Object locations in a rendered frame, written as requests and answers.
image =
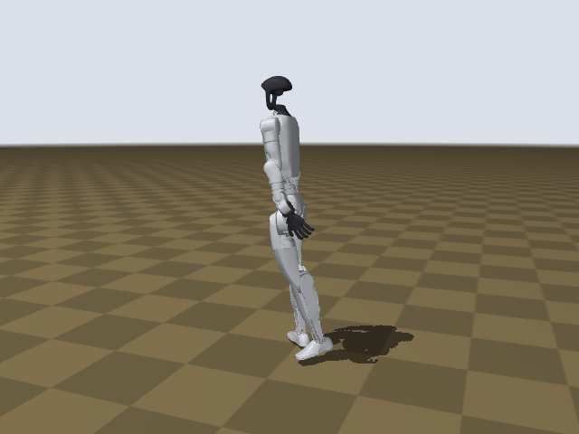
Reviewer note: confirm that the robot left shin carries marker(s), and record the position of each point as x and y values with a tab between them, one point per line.
307	302

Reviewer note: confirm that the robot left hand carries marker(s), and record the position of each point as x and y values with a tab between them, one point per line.
295	222

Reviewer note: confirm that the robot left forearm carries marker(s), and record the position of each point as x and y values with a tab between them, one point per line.
277	186

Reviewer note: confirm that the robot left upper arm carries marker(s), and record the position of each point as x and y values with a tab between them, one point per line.
270	129

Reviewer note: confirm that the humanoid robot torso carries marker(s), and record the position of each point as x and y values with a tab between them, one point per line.
290	158

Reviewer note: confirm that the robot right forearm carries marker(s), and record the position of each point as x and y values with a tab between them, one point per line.
295	180

